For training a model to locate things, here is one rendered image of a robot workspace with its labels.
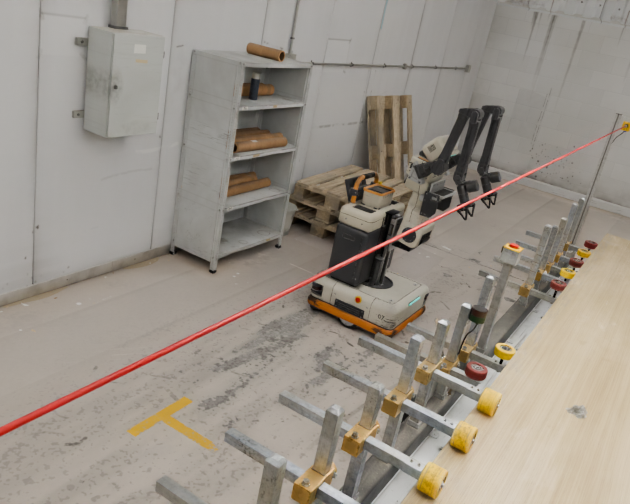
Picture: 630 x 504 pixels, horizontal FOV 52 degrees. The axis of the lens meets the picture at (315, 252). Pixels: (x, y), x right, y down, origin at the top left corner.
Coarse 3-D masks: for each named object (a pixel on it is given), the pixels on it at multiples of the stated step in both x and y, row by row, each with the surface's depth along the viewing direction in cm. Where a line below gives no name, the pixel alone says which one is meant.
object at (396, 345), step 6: (378, 336) 256; (384, 336) 257; (384, 342) 256; (390, 342) 254; (396, 342) 254; (396, 348) 253; (402, 348) 252; (426, 354) 250; (420, 360) 249; (450, 372) 243; (456, 372) 242; (462, 372) 242; (462, 378) 241; (468, 378) 240; (474, 384) 239
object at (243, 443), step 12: (228, 432) 170; (240, 432) 171; (240, 444) 168; (252, 444) 167; (252, 456) 166; (264, 456) 164; (288, 468) 161; (300, 468) 162; (288, 480) 161; (324, 492) 156; (336, 492) 157
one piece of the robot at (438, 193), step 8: (432, 184) 406; (440, 184) 418; (432, 192) 410; (440, 192) 414; (448, 192) 418; (424, 200) 409; (432, 200) 406; (440, 200) 406; (448, 200) 428; (424, 208) 411; (432, 208) 408; (440, 208) 432; (424, 216) 412
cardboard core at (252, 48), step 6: (246, 48) 484; (252, 48) 481; (258, 48) 479; (264, 48) 477; (270, 48) 476; (258, 54) 481; (264, 54) 477; (270, 54) 474; (276, 54) 472; (282, 54) 477; (276, 60) 475; (282, 60) 476
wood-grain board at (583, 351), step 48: (624, 240) 444; (576, 288) 338; (624, 288) 352; (528, 336) 273; (576, 336) 282; (624, 336) 292; (528, 384) 235; (576, 384) 242; (624, 384) 249; (480, 432) 202; (528, 432) 206; (576, 432) 212; (624, 432) 217; (480, 480) 180; (528, 480) 184; (576, 480) 188; (624, 480) 193
